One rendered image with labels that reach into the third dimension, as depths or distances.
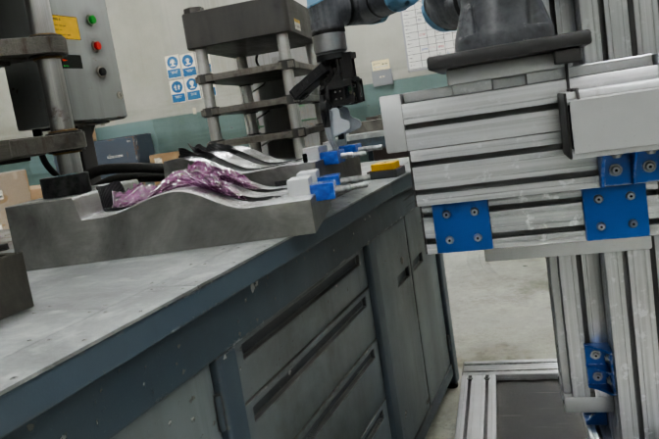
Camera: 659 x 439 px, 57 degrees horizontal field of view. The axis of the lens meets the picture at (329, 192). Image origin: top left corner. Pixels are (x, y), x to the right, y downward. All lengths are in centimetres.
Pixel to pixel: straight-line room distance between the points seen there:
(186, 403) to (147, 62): 792
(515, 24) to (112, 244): 71
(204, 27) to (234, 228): 453
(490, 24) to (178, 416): 69
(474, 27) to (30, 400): 76
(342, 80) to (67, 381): 93
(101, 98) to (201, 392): 134
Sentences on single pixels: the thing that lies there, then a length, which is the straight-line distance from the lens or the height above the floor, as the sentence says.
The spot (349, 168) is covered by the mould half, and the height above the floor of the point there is 85.
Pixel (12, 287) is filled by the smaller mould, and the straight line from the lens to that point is 83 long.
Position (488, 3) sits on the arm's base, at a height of 110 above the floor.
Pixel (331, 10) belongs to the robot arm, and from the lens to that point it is 139.
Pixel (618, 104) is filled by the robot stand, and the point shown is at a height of 94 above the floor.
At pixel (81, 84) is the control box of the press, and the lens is 201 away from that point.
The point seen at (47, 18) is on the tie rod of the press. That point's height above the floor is 134.
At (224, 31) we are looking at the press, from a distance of 538.
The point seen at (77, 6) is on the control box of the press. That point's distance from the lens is 208.
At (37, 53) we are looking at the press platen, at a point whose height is 124.
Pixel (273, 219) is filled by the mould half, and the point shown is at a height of 83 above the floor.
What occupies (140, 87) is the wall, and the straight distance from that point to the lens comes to 869.
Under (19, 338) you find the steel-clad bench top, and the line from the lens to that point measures 72.
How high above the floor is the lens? 98
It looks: 7 degrees down
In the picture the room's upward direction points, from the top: 9 degrees counter-clockwise
